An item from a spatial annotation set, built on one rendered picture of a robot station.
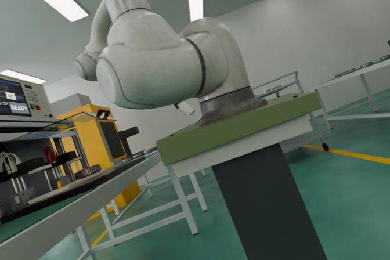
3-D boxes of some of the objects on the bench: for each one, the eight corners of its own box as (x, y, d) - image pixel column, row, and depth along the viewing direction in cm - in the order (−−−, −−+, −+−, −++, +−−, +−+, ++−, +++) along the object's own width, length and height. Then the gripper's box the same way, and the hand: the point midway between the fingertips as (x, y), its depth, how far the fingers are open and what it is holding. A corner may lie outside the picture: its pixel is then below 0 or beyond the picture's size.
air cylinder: (71, 184, 121) (68, 174, 121) (62, 188, 113) (59, 177, 113) (62, 188, 121) (58, 177, 121) (53, 192, 113) (49, 181, 113)
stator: (105, 168, 122) (103, 161, 122) (96, 173, 111) (93, 165, 111) (85, 177, 122) (82, 169, 123) (72, 181, 111) (69, 174, 111)
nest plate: (89, 179, 100) (87, 176, 100) (68, 188, 85) (67, 185, 85) (55, 192, 100) (54, 190, 100) (28, 204, 85) (27, 201, 85)
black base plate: (145, 159, 136) (144, 155, 136) (93, 188, 72) (91, 181, 72) (67, 190, 137) (65, 186, 137) (-53, 246, 73) (-55, 238, 73)
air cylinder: (39, 199, 96) (34, 186, 97) (25, 205, 89) (20, 191, 89) (26, 204, 96) (22, 191, 97) (11, 210, 89) (7, 196, 89)
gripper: (152, 98, 105) (186, 127, 96) (137, 52, 85) (179, 83, 75) (165, 88, 108) (200, 115, 98) (154, 42, 88) (197, 70, 78)
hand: (189, 100), depth 87 cm, fingers open, 13 cm apart
